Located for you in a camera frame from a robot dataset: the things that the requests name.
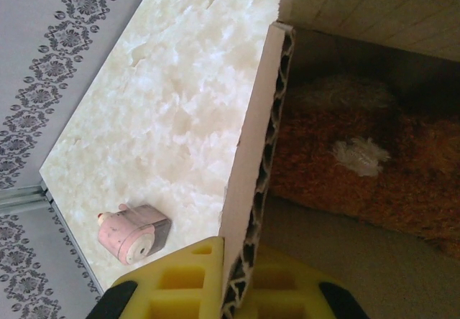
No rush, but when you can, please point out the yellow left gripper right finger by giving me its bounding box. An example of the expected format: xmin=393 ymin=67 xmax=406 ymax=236
xmin=246 ymin=244 xmax=366 ymax=319

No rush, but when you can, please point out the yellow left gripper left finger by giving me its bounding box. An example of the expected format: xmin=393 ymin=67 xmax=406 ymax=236
xmin=84 ymin=236 xmax=226 ymax=319

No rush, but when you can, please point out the brown plush monkey toy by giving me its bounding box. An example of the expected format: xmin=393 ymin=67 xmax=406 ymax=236
xmin=267 ymin=74 xmax=460 ymax=259

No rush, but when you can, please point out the long cardboard box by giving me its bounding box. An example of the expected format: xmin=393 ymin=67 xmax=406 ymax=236
xmin=217 ymin=0 xmax=460 ymax=319

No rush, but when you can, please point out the pink pencil sharpener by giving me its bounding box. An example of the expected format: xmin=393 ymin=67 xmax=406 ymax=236
xmin=96 ymin=203 xmax=173 ymax=264

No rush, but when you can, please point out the aluminium enclosure frame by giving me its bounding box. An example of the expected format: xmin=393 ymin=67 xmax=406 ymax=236
xmin=0 ymin=183 xmax=105 ymax=304

